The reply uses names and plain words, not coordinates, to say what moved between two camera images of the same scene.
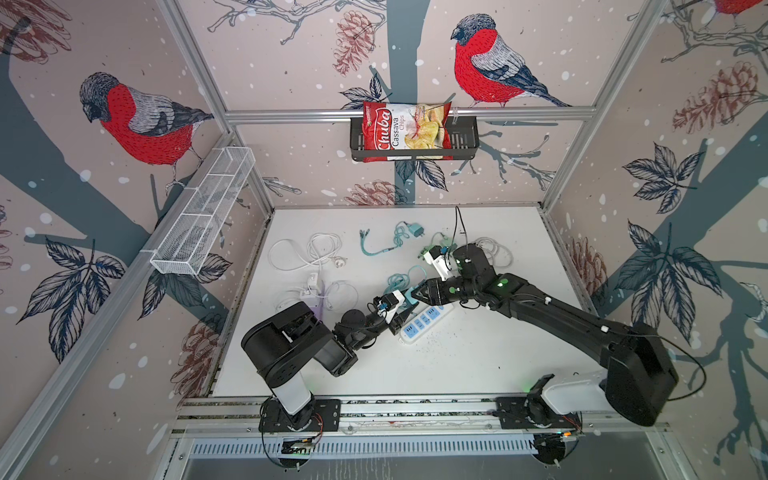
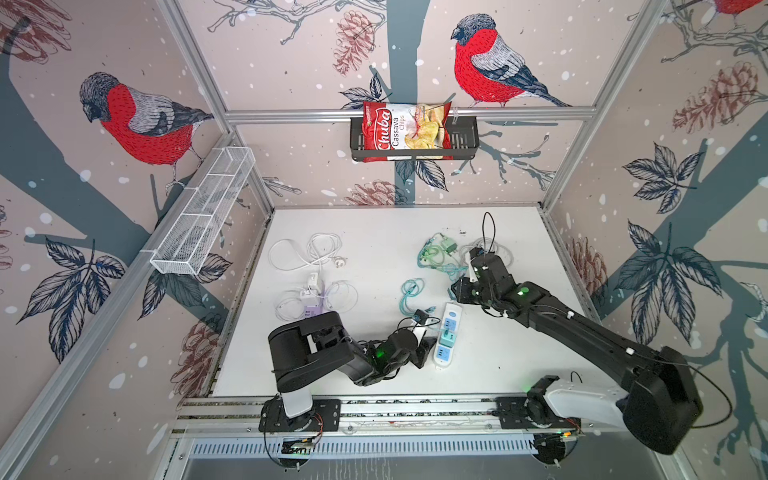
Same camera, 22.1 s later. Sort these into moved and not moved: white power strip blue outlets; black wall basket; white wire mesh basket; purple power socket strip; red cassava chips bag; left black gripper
Moved: white power strip blue outlets; left black gripper
Not moved: purple power socket strip; red cassava chips bag; black wall basket; white wire mesh basket
